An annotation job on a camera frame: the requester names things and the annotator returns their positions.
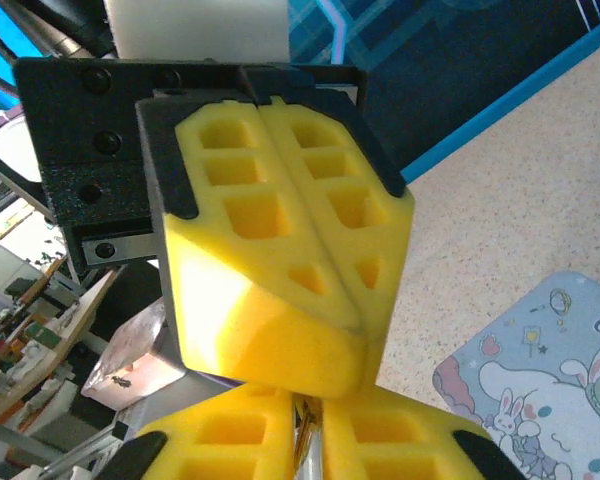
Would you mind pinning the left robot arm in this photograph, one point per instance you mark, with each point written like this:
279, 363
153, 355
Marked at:
195, 30

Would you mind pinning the cluttered wooden desk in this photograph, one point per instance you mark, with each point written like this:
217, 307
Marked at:
40, 360

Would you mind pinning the blue table edge strip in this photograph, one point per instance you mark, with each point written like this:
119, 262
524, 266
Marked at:
505, 95

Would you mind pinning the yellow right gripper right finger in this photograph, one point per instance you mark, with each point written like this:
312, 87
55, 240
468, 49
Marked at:
390, 445

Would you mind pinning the light blue cartoon box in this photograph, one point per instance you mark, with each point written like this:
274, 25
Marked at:
555, 350

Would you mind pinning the dark blue circuit print banner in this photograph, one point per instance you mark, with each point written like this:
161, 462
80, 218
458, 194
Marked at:
455, 60

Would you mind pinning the metal key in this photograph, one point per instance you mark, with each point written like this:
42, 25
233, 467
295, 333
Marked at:
310, 460

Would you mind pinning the clear plastic bag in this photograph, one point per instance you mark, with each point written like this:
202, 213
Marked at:
130, 350

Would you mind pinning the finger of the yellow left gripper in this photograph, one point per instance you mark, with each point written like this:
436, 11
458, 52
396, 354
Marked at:
375, 240
260, 330

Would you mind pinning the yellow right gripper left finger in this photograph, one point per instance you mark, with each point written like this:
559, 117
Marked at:
220, 445

